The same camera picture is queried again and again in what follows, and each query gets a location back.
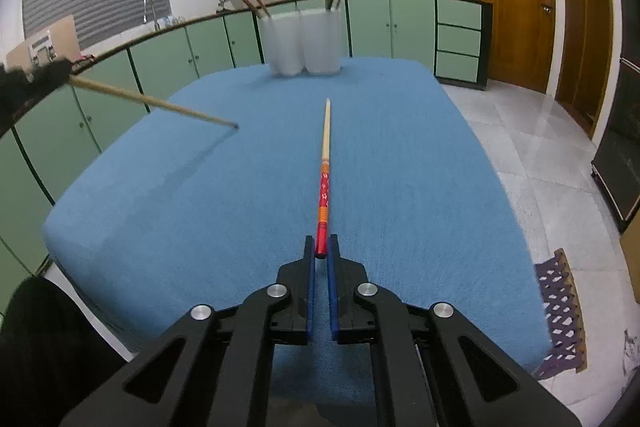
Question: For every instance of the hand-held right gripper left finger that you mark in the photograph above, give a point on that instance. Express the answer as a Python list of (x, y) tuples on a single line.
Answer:
[(310, 297)]

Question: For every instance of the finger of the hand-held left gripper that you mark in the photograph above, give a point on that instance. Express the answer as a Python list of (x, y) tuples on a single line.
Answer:
[(52, 72)]

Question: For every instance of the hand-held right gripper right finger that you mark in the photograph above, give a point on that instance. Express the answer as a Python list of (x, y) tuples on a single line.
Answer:
[(333, 302)]

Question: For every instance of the white translucent plastic cup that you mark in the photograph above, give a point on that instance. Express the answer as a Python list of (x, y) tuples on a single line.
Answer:
[(285, 47), (322, 44)]

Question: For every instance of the red cloth on counter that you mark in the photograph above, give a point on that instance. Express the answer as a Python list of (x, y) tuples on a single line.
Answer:
[(87, 58)]

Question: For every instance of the green lower kitchen cabinets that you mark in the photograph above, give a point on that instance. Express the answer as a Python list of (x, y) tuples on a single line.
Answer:
[(165, 57)]

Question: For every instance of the metal sink faucet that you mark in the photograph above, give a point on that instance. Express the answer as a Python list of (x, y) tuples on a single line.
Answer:
[(148, 9)]

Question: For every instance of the blue tablecloth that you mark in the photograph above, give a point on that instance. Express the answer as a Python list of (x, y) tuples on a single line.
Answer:
[(400, 157)]

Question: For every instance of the metal kettle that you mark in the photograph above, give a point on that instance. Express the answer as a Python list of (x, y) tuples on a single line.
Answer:
[(222, 3)]

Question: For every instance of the purple patterned floor mat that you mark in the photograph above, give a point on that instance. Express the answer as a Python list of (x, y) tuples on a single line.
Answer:
[(562, 312)]

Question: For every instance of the green drawer unit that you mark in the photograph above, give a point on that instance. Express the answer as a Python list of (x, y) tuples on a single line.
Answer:
[(457, 39)]

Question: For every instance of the tan cardboard box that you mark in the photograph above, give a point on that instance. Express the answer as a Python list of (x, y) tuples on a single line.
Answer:
[(631, 252)]

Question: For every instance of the black oven cabinet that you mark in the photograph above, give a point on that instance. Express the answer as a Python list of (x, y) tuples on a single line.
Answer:
[(620, 157)]

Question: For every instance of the wooden door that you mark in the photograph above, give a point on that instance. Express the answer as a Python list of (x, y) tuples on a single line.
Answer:
[(510, 7)]

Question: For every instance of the dark wooden doorway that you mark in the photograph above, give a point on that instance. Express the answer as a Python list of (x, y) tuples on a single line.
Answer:
[(585, 32)]

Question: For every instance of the white bracket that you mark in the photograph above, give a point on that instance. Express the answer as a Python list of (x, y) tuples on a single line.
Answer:
[(40, 43)]

